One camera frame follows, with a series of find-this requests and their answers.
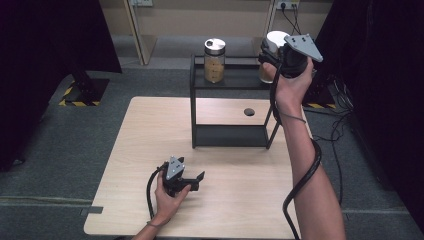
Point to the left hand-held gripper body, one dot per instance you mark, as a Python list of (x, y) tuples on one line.
[(174, 168)]

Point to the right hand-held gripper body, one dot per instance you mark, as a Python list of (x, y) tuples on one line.
[(296, 63)]

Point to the glass jar white lid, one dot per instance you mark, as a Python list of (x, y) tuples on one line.
[(276, 38)]

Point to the black metal shelf rack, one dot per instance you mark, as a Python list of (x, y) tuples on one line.
[(230, 136)]

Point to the person's right hand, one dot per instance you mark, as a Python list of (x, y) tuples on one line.
[(291, 91)]

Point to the person's left hand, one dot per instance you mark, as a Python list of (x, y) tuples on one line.
[(166, 206)]

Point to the black stand base striped tape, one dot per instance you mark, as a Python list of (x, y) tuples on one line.
[(90, 90), (320, 97)]

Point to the glass jar silver lid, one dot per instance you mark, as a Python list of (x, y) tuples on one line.
[(214, 70)]

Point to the thin grey wristband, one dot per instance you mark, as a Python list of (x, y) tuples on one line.
[(153, 225)]

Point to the grey floor tape strip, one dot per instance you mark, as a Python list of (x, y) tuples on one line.
[(91, 210)]

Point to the black curtain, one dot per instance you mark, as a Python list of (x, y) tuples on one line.
[(393, 83), (40, 50)]

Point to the beige partition post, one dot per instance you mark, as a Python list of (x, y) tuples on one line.
[(270, 16), (143, 46)]

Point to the white wall outlet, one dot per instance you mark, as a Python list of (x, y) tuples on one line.
[(286, 4), (141, 2)]

